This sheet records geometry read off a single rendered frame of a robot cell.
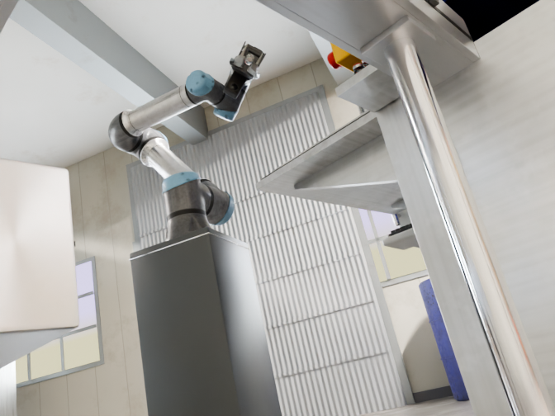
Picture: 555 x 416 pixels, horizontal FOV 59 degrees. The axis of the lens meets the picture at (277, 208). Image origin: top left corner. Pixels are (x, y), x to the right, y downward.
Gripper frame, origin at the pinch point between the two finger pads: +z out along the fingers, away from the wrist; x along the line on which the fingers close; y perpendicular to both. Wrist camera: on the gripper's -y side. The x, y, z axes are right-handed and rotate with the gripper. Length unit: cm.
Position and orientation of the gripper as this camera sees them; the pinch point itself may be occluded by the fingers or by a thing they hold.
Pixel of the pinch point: (247, 63)
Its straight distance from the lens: 139.1
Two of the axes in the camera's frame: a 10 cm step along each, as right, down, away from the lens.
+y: 4.6, -8.9, -0.1
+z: 1.6, 1.0, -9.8
